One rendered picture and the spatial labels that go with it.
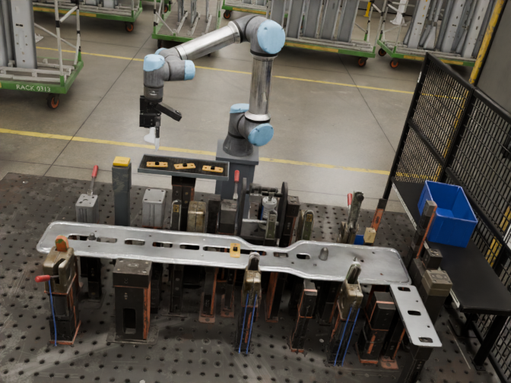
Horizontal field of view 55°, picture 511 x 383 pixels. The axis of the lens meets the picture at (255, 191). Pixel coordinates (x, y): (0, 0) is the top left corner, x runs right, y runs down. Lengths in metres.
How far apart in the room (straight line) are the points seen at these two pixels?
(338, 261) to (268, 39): 0.90
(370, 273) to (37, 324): 1.25
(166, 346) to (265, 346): 0.37
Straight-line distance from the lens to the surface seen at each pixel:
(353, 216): 2.00
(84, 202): 2.00
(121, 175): 2.08
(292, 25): 8.62
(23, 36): 5.90
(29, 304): 2.12
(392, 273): 1.94
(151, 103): 1.95
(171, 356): 1.88
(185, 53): 2.03
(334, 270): 1.86
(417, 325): 1.76
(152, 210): 1.92
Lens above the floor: 2.13
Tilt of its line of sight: 30 degrees down
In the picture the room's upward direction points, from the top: 8 degrees clockwise
